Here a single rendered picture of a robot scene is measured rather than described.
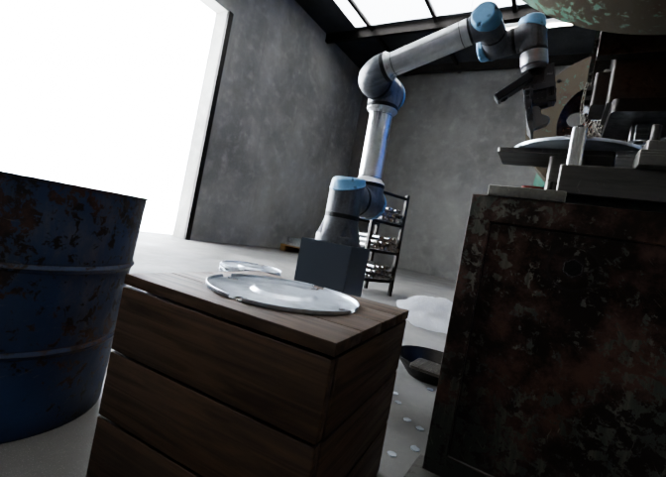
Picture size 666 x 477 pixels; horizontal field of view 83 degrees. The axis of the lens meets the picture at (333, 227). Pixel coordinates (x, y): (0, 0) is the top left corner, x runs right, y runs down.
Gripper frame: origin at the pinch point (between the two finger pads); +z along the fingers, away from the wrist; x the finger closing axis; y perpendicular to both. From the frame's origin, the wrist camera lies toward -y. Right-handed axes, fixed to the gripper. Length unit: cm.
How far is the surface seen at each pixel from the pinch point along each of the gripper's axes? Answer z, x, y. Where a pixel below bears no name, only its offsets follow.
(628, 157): 13.2, -23.9, 18.8
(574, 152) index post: 12.8, -35.0, 7.6
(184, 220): 0, 250, -431
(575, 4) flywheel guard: -11, -49, 7
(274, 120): -176, 401, -381
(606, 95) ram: -2.4, -19.7, 15.9
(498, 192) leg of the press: 20.9, -42.9, -6.8
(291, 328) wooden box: 41, -85, -30
